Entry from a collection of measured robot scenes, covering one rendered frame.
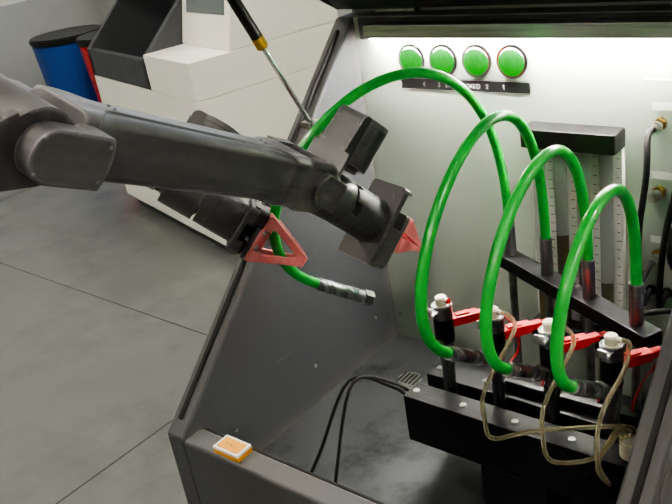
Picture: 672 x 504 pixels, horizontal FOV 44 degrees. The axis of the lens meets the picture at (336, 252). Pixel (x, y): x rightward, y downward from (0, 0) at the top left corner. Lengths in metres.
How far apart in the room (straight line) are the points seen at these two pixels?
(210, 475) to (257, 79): 2.93
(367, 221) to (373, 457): 0.50
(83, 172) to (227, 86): 3.36
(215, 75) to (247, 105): 0.22
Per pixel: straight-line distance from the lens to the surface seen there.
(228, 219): 1.05
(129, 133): 0.65
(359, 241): 1.01
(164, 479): 2.80
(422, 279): 0.94
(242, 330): 1.31
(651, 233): 1.29
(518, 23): 1.24
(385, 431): 1.40
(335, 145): 0.92
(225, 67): 3.92
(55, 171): 0.57
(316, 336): 1.45
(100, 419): 3.19
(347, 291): 1.15
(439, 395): 1.21
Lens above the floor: 1.68
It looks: 25 degrees down
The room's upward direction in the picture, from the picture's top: 10 degrees counter-clockwise
